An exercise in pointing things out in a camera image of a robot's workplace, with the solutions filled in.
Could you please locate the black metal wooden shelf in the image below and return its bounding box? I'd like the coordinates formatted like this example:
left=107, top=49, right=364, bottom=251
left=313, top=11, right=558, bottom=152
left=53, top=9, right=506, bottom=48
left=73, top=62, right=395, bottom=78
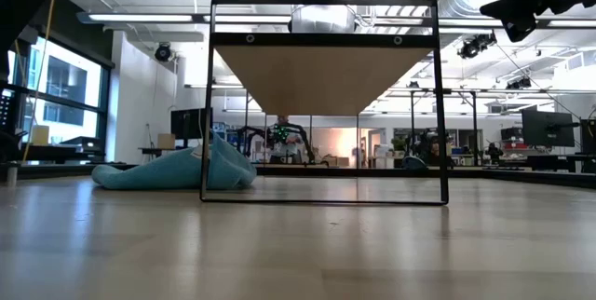
left=199, top=0, right=451, bottom=207

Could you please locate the large black ceiling spotlight cluster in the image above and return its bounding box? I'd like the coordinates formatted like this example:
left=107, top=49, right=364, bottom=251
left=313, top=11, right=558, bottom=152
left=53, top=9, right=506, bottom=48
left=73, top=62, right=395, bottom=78
left=457, top=29, right=498, bottom=59

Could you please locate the small black ceiling spotlight cluster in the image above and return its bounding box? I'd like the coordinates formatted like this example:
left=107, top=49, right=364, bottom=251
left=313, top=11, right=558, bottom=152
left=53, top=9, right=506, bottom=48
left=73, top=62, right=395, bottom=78
left=506, top=75, right=533, bottom=90

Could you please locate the black computer monitor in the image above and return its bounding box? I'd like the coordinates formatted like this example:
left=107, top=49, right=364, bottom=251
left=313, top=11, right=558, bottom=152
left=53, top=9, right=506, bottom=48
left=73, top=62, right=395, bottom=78
left=579, top=117, right=596, bottom=155
left=169, top=107, right=214, bottom=148
left=521, top=109, right=576, bottom=148

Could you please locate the black stand pole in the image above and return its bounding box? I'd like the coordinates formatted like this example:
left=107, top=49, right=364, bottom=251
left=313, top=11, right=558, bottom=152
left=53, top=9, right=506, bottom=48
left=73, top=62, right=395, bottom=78
left=446, top=88, right=480, bottom=167

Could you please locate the person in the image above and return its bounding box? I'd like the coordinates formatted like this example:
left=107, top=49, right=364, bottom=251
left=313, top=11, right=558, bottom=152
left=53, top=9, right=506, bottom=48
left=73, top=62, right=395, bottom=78
left=272, top=116, right=299, bottom=165

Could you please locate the long ceiling light strip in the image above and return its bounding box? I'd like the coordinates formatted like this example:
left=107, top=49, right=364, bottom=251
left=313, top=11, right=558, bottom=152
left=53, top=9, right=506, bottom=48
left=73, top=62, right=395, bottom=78
left=76, top=10, right=596, bottom=30

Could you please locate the cardboard box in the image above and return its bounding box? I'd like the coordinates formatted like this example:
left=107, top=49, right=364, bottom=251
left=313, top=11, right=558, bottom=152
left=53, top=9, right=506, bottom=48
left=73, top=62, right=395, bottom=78
left=156, top=132, right=177, bottom=150

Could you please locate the teal cloth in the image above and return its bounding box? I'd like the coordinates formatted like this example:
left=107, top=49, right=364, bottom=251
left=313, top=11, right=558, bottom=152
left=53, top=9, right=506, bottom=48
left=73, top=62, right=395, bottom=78
left=91, top=131, right=258, bottom=192

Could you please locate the black desk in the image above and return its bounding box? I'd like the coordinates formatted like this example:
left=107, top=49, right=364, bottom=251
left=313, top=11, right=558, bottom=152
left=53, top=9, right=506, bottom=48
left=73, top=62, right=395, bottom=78
left=18, top=136, right=107, bottom=165

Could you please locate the yellow box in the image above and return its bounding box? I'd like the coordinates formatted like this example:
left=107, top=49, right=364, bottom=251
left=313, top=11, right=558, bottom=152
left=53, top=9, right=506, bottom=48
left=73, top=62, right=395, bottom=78
left=31, top=125, right=50, bottom=146

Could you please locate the black perforated panel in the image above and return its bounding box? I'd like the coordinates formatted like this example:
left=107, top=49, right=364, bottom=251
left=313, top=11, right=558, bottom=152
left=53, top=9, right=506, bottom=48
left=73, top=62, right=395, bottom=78
left=0, top=88, right=18, bottom=133

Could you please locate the black table edge frame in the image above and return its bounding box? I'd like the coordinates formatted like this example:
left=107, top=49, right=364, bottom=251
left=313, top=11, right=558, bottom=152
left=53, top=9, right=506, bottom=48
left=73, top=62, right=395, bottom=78
left=0, top=163, right=596, bottom=189

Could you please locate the round black ceiling camera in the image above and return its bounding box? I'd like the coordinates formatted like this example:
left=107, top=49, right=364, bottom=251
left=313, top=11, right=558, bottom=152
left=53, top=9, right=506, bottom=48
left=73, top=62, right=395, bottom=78
left=153, top=42, right=174, bottom=62

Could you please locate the yellow cable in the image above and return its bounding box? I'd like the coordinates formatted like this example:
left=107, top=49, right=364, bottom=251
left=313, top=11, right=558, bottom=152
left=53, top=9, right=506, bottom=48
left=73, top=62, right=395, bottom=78
left=20, top=0, right=58, bottom=162

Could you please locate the short silver metal post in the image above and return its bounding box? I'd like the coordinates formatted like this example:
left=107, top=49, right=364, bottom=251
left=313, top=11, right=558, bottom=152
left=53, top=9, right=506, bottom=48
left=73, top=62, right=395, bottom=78
left=4, top=162, right=20, bottom=188

